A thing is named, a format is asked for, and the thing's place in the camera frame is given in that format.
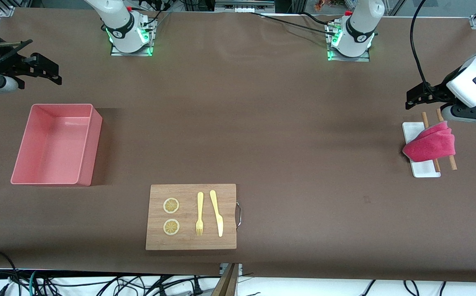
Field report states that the yellow plastic knife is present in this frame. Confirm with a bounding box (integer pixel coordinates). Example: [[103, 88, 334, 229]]
[[209, 190, 224, 238]]

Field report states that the black cable across table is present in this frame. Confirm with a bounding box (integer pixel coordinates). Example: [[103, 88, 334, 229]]
[[249, 12, 333, 32]]

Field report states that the white rectangular tray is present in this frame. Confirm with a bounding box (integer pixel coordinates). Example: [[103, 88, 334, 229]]
[[402, 122, 442, 178]]

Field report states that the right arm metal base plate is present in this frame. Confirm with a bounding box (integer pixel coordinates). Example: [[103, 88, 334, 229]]
[[110, 14, 156, 57]]

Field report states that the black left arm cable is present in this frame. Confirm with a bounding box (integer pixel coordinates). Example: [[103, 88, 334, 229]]
[[410, 0, 442, 95]]

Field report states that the pink microfibre cloth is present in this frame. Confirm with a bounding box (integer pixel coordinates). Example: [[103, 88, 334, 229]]
[[402, 120, 456, 162]]

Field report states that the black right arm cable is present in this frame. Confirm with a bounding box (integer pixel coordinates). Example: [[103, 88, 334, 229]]
[[0, 39, 33, 70]]

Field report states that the pink plastic bin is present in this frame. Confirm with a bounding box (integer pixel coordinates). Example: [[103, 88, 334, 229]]
[[11, 104, 103, 187]]

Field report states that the yellow plastic fork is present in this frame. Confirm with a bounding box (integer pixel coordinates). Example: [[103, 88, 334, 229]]
[[195, 192, 204, 236]]

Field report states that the silver metal device box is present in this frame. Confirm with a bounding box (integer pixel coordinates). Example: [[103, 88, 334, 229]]
[[214, 0, 276, 13]]

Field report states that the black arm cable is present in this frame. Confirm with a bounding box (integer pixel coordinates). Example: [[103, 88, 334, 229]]
[[0, 39, 33, 70], [410, 0, 442, 95]]

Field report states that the brown wooden plank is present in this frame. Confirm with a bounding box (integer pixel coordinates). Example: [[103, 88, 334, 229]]
[[212, 263, 239, 296]]

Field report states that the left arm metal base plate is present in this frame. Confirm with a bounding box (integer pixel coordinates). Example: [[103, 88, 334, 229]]
[[326, 23, 370, 62]]

